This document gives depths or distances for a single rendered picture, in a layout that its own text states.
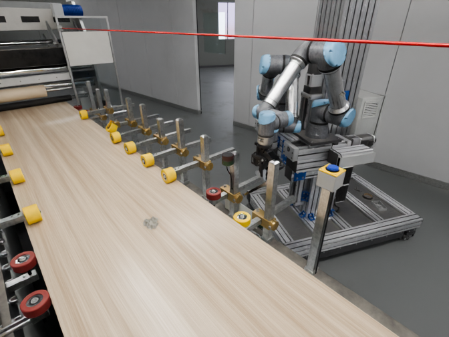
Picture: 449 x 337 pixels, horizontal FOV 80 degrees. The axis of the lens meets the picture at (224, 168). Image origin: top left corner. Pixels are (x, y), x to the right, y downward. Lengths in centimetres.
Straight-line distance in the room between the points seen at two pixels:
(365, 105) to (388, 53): 166
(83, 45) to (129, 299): 295
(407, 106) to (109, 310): 349
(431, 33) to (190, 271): 329
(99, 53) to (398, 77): 337
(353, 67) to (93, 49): 269
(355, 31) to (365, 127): 66
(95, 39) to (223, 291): 311
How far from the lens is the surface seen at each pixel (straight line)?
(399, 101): 377
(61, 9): 367
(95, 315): 102
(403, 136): 385
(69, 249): 127
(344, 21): 195
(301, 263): 138
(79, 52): 354
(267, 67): 178
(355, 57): 204
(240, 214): 126
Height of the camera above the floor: 169
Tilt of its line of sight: 28 degrees down
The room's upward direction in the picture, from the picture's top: straight up
